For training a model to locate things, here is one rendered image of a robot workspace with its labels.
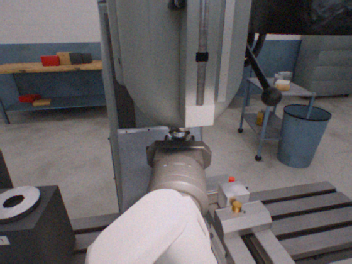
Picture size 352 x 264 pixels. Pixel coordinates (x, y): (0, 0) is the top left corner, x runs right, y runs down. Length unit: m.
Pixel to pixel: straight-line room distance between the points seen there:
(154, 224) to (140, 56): 0.21
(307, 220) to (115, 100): 0.71
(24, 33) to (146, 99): 4.65
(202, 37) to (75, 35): 4.45
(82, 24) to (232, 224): 4.41
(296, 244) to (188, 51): 0.57
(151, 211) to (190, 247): 0.05
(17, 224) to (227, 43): 0.46
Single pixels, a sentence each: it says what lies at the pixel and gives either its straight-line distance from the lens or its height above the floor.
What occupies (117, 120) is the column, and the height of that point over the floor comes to 1.15.
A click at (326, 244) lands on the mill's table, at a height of 0.96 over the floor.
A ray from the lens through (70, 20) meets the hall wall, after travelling 4.69.
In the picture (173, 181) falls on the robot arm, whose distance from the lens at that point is 0.28.
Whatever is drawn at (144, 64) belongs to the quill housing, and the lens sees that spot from 0.30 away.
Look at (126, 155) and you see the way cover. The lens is 0.83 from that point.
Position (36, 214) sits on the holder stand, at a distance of 0.51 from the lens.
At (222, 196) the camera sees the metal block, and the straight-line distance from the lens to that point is 0.58.
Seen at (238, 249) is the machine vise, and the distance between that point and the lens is 0.54.
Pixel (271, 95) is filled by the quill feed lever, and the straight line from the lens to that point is 0.35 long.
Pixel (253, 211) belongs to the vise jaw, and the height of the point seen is 1.07.
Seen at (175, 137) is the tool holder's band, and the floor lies 1.27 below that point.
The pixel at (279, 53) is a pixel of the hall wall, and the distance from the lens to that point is 5.65.
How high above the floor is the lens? 1.46
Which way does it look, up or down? 27 degrees down
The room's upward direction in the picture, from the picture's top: straight up
